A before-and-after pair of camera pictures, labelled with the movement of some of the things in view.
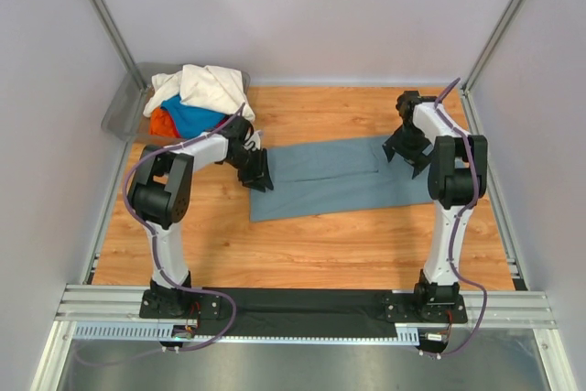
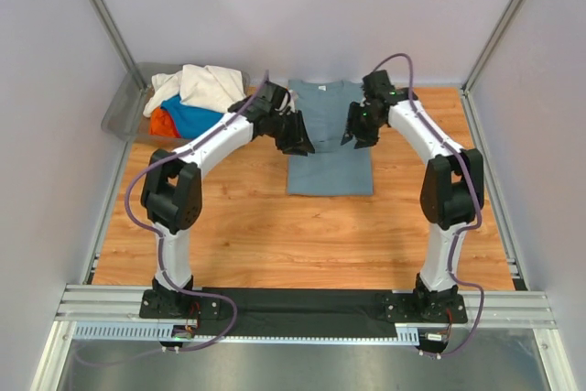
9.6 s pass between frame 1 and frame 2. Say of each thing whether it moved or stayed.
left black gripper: moved
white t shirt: stayed
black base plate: stayed
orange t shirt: stayed
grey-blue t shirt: moved
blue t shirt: stayed
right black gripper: moved
